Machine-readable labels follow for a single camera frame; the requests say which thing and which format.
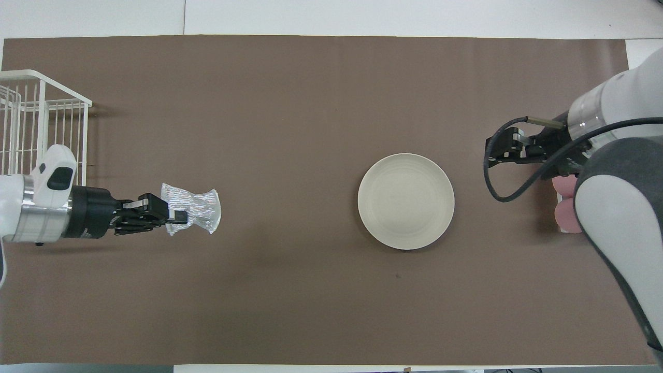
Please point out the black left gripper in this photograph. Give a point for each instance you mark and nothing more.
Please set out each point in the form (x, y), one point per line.
(90, 212)

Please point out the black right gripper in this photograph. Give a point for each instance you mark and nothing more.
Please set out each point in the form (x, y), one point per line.
(557, 150)

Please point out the clear plastic bag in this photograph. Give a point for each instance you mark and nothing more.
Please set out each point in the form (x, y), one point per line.
(202, 210)

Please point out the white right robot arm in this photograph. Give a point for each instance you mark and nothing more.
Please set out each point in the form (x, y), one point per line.
(621, 217)

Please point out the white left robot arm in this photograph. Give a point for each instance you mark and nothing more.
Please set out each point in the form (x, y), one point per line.
(36, 207)

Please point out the cream round plate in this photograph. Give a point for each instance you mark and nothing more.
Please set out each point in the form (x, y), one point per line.
(406, 202)

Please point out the pink plastic cup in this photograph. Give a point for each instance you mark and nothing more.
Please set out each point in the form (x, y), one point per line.
(568, 217)
(563, 187)

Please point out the brown table mat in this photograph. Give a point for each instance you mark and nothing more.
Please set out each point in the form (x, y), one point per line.
(311, 103)

